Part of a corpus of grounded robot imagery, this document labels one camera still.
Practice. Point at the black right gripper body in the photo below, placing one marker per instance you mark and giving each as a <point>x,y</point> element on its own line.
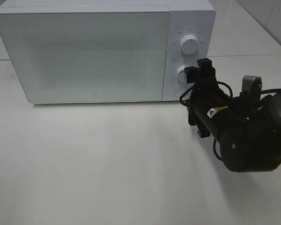
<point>205,96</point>

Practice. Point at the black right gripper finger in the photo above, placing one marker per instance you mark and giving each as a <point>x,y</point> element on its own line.
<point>192,74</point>
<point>205,67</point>

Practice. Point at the white timer knob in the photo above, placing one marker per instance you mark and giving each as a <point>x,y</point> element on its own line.
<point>180,73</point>

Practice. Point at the round door release button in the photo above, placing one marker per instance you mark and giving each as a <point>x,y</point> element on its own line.
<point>179,91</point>

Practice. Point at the white microwave door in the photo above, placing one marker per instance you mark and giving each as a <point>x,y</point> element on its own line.
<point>92,57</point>

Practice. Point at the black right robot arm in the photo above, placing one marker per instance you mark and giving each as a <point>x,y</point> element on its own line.
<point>246,128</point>

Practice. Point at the upper white power knob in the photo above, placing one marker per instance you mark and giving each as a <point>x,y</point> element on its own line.
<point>189,44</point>

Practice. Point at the white microwave oven body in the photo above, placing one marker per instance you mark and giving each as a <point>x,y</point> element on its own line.
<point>185,17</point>

